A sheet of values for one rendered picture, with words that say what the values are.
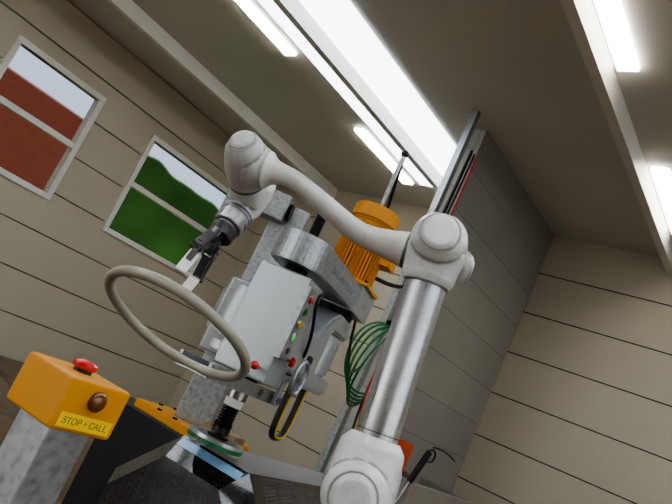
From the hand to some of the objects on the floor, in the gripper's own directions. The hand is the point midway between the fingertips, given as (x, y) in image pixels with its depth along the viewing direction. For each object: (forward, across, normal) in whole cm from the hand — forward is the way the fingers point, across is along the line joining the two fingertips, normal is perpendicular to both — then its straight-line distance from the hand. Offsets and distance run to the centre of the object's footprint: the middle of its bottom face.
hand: (182, 280), depth 175 cm
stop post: (+145, -13, -25) cm, 147 cm away
